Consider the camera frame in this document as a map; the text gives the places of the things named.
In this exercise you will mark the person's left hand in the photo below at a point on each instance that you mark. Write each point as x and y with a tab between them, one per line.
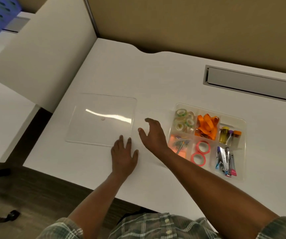
123	159

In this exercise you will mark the person's right hand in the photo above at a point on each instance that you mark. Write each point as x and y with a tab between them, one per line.
156	139

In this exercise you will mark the pink sticky note pad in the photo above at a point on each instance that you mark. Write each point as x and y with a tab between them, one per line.
172	141

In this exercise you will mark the green clear tape roll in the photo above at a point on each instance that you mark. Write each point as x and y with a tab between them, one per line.
176	126
186	123
177	113

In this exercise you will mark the dark pencil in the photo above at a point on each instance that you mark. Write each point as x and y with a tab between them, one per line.
179	148

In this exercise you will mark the bag of coloured paper clips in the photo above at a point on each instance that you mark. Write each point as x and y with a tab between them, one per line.
181	143

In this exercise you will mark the clear plastic lid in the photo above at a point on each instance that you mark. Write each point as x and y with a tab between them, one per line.
100	129

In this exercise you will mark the pink tape roll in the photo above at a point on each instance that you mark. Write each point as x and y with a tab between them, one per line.
192	159
197	147

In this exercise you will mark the beige tape roll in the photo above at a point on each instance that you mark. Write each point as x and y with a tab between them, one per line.
192	114

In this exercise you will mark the yellow tube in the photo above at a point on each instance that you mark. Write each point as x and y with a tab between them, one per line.
223	135

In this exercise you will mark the clear tube purple cap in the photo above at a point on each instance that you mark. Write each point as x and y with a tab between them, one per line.
230	134

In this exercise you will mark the clear tube orange cap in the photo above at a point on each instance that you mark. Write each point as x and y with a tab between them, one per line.
237	133

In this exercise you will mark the clear plastic organizer box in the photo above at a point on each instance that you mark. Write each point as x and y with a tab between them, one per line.
240	156

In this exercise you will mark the person's right forearm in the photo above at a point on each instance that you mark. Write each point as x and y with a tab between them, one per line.
215	191

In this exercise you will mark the person's left forearm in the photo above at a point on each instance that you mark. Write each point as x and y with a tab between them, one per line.
95	209

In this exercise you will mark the white desk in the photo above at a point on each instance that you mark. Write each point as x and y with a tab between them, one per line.
3	114
145	79

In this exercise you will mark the green plaid shirt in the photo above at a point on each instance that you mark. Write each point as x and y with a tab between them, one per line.
145	226

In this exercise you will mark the tan partition panel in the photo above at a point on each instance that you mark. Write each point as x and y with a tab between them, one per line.
33	3
195	24

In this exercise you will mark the black chair base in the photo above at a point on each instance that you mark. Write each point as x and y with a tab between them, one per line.
12	215

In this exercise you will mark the white divider panel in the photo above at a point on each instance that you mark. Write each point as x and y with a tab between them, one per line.
48	57

